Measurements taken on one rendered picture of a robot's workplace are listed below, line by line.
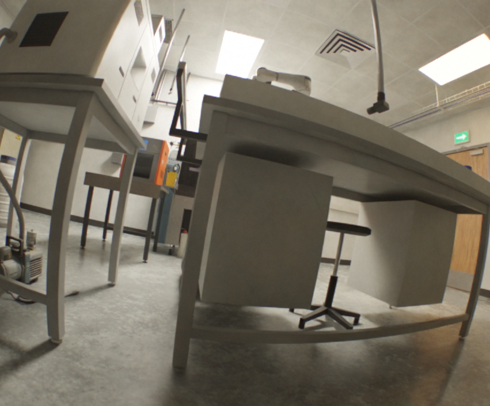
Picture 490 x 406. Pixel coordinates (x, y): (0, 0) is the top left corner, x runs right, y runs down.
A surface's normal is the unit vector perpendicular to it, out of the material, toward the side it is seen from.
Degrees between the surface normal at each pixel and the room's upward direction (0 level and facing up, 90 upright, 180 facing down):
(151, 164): 90
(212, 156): 90
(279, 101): 90
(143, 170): 90
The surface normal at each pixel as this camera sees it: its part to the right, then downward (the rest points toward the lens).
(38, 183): 0.21, -0.03
